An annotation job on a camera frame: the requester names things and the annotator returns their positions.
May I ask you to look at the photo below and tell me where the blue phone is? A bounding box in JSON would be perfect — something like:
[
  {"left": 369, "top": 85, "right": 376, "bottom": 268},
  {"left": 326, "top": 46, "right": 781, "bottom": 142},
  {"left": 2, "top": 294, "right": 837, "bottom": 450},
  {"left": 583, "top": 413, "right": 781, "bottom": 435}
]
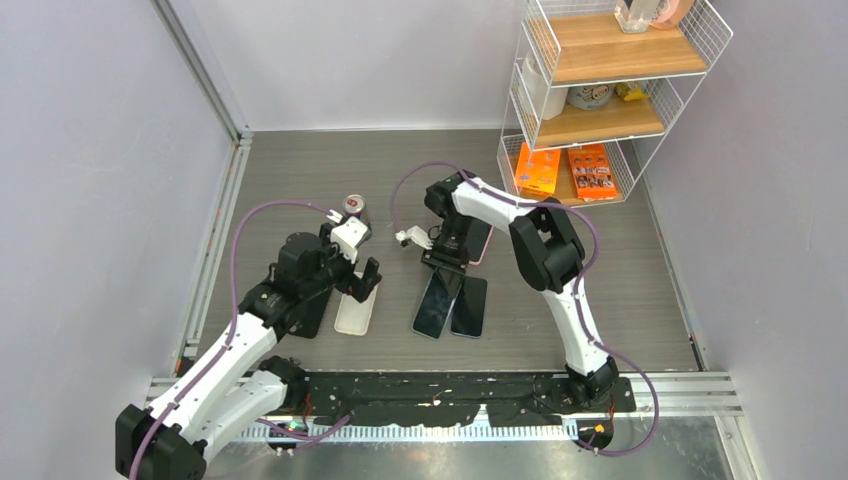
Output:
[{"left": 450, "top": 277, "right": 488, "bottom": 338}]

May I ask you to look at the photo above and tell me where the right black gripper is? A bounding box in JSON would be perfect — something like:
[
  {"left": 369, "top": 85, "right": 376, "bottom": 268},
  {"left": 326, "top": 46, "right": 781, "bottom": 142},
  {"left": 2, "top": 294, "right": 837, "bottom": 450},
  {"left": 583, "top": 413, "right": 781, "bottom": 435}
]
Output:
[{"left": 422, "top": 213, "right": 474, "bottom": 297}]

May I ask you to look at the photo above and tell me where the clear glass jar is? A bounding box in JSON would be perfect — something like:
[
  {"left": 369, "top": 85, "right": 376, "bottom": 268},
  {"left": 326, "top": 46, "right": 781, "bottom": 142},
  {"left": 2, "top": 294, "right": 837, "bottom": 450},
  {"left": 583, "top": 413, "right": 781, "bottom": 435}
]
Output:
[{"left": 614, "top": 0, "right": 660, "bottom": 34}]

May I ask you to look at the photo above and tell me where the orange snack box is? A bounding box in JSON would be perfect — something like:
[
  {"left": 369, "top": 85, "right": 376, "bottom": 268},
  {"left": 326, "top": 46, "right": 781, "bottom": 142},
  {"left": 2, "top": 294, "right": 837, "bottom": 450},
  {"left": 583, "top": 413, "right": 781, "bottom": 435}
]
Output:
[
  {"left": 566, "top": 144, "right": 618, "bottom": 202},
  {"left": 514, "top": 142, "right": 562, "bottom": 196}
]

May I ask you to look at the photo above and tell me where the white bottle on shelf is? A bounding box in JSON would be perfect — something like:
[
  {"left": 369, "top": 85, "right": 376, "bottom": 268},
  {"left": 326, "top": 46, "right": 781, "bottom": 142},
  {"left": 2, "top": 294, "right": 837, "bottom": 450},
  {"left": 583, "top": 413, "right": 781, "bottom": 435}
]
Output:
[{"left": 521, "top": 51, "right": 568, "bottom": 120}]

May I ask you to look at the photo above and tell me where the pink tape roll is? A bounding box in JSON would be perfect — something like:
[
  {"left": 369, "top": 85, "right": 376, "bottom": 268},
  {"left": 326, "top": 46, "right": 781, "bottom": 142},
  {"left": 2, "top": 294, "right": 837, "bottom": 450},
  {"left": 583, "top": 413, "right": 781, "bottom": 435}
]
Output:
[{"left": 650, "top": 0, "right": 695, "bottom": 30}]

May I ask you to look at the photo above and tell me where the aluminium frame rail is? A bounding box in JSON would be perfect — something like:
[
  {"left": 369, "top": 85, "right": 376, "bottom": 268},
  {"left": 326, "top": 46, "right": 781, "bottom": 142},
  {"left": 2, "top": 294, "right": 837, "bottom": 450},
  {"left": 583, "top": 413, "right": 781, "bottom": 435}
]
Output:
[{"left": 151, "top": 1, "right": 253, "bottom": 379}]

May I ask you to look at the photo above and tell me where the orange snack box left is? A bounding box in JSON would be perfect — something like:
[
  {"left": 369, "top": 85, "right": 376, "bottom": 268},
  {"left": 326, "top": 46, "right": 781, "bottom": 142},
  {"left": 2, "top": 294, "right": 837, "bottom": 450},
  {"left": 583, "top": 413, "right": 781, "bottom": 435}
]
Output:
[{"left": 514, "top": 142, "right": 562, "bottom": 196}]

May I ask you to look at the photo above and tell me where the white wire shelf rack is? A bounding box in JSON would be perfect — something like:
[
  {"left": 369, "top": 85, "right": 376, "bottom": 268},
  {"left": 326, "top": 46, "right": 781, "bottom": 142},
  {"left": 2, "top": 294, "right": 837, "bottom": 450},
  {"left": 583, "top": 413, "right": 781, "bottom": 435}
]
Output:
[{"left": 497, "top": 1, "right": 733, "bottom": 206}]

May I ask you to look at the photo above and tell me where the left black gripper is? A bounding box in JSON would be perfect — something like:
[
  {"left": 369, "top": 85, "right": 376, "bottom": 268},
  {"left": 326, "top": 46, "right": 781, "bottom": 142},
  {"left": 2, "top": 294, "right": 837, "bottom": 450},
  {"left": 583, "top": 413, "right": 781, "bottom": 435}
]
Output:
[{"left": 301, "top": 224, "right": 380, "bottom": 302}]

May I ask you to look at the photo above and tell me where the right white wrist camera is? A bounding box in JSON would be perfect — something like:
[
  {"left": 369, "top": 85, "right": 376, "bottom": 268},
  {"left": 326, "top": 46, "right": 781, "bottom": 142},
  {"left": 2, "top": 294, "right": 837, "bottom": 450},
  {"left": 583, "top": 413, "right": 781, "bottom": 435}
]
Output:
[{"left": 395, "top": 226, "right": 433, "bottom": 251}]

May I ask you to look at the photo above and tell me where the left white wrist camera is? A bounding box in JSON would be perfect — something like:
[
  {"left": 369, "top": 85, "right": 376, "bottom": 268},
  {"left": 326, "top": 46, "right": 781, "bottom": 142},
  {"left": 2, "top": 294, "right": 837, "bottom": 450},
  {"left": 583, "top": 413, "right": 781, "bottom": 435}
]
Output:
[{"left": 326, "top": 210, "right": 372, "bottom": 264}]

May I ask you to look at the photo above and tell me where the round tin on shelf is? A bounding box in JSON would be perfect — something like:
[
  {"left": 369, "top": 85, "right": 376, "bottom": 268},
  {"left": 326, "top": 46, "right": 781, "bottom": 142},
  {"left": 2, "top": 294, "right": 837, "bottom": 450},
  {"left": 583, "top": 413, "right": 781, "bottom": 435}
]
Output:
[{"left": 566, "top": 84, "right": 615, "bottom": 111}]

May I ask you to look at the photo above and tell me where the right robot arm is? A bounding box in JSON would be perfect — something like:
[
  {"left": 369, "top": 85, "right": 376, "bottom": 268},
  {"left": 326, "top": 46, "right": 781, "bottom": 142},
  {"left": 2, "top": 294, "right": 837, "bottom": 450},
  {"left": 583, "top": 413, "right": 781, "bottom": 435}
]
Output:
[{"left": 422, "top": 173, "right": 619, "bottom": 411}]

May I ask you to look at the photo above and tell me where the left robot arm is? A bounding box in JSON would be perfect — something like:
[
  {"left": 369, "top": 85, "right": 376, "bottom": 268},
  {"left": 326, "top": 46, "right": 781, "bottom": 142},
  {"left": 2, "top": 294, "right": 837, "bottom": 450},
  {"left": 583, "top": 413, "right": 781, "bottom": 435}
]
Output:
[{"left": 115, "top": 217, "right": 382, "bottom": 479}]

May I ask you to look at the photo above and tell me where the orange snack box right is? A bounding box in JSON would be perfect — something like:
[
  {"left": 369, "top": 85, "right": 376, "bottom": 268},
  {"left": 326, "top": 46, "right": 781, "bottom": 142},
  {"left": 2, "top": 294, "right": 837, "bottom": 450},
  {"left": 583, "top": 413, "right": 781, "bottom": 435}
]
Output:
[{"left": 566, "top": 144, "right": 618, "bottom": 202}]

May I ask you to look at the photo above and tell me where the Red Bull can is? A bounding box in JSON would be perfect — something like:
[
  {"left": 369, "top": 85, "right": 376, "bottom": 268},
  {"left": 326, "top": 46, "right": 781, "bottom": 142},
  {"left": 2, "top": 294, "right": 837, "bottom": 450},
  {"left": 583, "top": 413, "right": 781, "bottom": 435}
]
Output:
[{"left": 343, "top": 194, "right": 372, "bottom": 233}]

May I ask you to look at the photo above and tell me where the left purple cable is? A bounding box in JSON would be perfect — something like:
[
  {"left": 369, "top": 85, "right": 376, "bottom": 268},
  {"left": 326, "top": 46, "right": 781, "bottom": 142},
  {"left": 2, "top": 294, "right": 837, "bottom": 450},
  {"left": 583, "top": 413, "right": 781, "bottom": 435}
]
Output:
[{"left": 127, "top": 200, "right": 352, "bottom": 480}]

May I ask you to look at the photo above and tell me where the yellow packet on shelf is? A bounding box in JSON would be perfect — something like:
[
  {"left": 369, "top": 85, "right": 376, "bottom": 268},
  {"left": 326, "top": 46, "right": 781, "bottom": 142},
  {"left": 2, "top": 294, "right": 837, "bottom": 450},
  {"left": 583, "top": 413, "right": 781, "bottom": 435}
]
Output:
[{"left": 615, "top": 82, "right": 650, "bottom": 102}]

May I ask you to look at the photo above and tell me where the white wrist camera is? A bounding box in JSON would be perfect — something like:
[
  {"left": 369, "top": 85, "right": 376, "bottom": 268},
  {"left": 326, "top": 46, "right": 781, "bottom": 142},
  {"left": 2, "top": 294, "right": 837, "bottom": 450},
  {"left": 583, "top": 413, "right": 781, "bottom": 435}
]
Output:
[
  {"left": 395, "top": 226, "right": 433, "bottom": 251},
  {"left": 326, "top": 210, "right": 372, "bottom": 264}
]

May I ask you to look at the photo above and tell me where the black phone case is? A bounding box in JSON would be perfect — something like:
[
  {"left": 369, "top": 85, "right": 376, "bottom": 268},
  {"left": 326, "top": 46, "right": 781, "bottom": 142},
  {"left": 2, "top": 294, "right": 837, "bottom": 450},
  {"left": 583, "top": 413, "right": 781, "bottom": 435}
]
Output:
[{"left": 288, "top": 291, "right": 332, "bottom": 339}]

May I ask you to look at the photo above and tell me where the teal phone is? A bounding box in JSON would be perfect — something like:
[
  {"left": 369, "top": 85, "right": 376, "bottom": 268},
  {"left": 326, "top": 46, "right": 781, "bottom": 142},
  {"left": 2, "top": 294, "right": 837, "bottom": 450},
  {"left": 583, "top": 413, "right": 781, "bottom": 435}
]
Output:
[{"left": 411, "top": 273, "right": 459, "bottom": 340}]

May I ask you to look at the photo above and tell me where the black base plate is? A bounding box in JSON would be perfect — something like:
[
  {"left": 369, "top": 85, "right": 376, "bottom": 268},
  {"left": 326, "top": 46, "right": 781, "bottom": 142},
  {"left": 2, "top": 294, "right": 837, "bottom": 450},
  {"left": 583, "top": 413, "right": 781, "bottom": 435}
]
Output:
[{"left": 306, "top": 372, "right": 636, "bottom": 427}]

